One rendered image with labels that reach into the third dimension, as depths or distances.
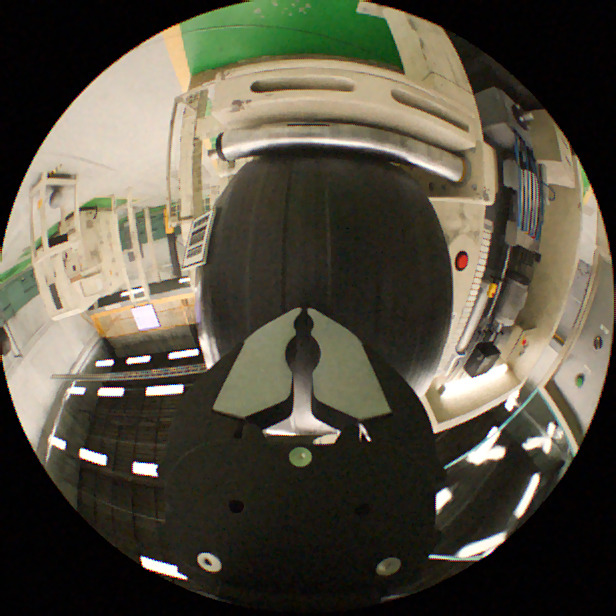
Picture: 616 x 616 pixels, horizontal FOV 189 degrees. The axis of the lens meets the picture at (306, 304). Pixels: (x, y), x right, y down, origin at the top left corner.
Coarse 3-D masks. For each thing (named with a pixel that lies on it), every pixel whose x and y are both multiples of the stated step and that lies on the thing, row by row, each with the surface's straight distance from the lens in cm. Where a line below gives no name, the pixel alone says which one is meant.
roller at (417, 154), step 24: (216, 144) 27; (240, 144) 26; (264, 144) 25; (288, 144) 25; (312, 144) 25; (336, 144) 25; (360, 144) 25; (384, 144) 26; (408, 144) 28; (432, 168) 30; (456, 168) 32
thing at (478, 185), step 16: (480, 144) 33; (464, 160) 34; (480, 160) 32; (416, 176) 46; (432, 176) 41; (464, 176) 33; (480, 176) 32; (432, 192) 40; (448, 192) 36; (464, 192) 33; (480, 192) 31
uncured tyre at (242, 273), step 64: (256, 192) 18; (320, 192) 17; (384, 192) 19; (256, 256) 14; (320, 256) 14; (384, 256) 15; (448, 256) 20; (256, 320) 14; (384, 320) 15; (448, 320) 20
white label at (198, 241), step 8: (216, 208) 20; (200, 216) 21; (208, 216) 20; (192, 224) 22; (200, 224) 20; (208, 224) 19; (192, 232) 21; (200, 232) 19; (208, 232) 18; (192, 240) 20; (200, 240) 19; (208, 240) 18; (192, 248) 19; (200, 248) 18; (184, 256) 20; (192, 256) 19; (200, 256) 18; (184, 264) 20; (192, 264) 18; (200, 264) 18
